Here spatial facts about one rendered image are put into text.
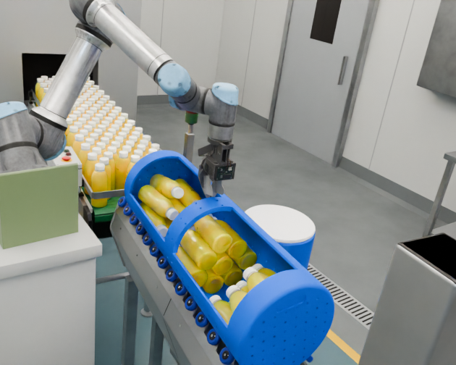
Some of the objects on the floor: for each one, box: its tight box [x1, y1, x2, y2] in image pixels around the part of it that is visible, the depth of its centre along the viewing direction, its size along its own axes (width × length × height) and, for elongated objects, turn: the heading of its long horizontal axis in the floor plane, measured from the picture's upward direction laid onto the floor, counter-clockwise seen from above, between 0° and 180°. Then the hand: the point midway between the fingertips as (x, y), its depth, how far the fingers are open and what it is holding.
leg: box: [121, 275, 138, 365], centre depth 217 cm, size 6×6×63 cm
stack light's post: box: [183, 133, 195, 163], centre depth 263 cm, size 4×4×110 cm
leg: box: [148, 316, 164, 365], centre depth 224 cm, size 6×6×63 cm
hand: (209, 195), depth 148 cm, fingers closed, pressing on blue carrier
